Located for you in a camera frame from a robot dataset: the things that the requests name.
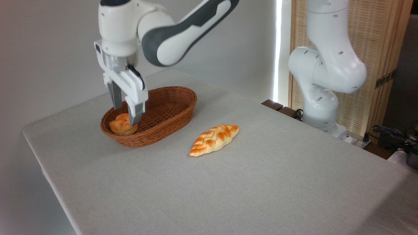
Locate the brown wicker oval basket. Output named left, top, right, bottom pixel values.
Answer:
left=100, top=86, right=198, bottom=148

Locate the round knotted bread bun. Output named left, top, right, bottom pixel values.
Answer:
left=109, top=113, right=138, bottom=136

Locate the wooden lattice screen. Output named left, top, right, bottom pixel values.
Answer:
left=289, top=0, right=413, bottom=144

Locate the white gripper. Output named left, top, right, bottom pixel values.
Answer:
left=94, top=40, right=149, bottom=127

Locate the long braided bread loaf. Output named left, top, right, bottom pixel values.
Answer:
left=189, top=124, right=240, bottom=157

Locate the light grey tablecloth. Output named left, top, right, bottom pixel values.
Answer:
left=22, top=69, right=418, bottom=235

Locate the dark wooden furniture piece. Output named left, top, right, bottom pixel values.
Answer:
left=261, top=100, right=302, bottom=122

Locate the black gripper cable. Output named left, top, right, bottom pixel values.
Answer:
left=127, top=64, right=145, bottom=90

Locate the black cable bundle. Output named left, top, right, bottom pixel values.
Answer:
left=372, top=125, right=418, bottom=154

